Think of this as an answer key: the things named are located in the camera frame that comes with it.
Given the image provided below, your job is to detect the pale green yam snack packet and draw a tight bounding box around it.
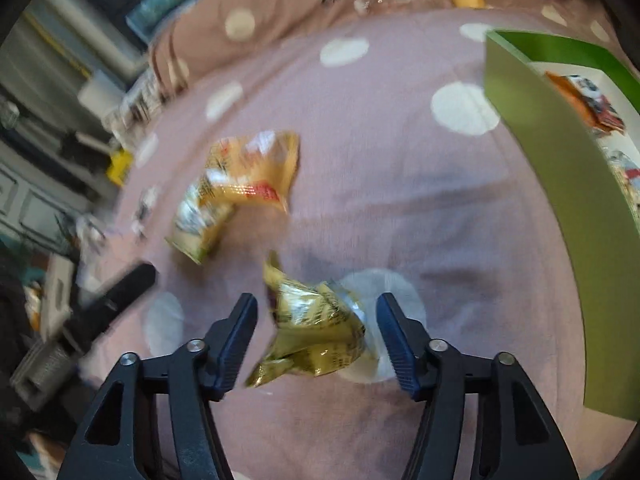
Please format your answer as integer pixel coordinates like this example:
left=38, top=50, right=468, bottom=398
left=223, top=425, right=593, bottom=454
left=166, top=183, right=235, bottom=264

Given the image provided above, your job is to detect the gold snack bag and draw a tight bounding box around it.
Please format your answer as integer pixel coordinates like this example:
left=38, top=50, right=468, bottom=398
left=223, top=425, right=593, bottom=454
left=245, top=252, right=368, bottom=388

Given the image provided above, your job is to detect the orange cracker snack packet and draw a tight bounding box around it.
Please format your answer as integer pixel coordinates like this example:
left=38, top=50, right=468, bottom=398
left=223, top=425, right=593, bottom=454
left=198, top=130, right=300, bottom=212

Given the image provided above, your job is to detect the white plastic bag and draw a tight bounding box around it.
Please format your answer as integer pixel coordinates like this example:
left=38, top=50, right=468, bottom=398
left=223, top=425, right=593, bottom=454
left=75, top=214, right=107, bottom=269

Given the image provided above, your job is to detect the small yellow box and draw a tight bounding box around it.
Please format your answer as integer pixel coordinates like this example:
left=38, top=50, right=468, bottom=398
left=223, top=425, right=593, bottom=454
left=105, top=150, right=134, bottom=188

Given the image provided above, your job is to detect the white patterned cloth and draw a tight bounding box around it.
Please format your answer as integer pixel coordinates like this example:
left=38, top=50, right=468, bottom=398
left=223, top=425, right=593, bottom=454
left=101, top=68, right=164, bottom=153

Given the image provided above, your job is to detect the white paper roll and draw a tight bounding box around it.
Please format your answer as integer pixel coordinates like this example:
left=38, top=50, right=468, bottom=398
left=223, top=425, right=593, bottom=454
left=77, top=70, right=125, bottom=119

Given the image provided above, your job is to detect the pink polka dot bedsheet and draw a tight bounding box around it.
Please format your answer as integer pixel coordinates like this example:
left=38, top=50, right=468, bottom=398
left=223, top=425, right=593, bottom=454
left=82, top=10, right=634, bottom=476

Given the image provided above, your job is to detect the orange snack pack in box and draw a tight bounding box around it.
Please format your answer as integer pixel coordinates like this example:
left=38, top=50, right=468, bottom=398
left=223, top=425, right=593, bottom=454
left=544, top=70, right=626, bottom=136

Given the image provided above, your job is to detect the green storage box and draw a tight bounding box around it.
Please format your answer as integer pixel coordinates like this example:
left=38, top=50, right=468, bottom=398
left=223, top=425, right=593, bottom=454
left=485, top=29, right=639, bottom=420

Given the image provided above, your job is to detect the brown polka dot pillow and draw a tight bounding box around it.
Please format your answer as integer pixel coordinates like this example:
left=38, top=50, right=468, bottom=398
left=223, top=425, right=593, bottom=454
left=148, top=0, right=615, bottom=99

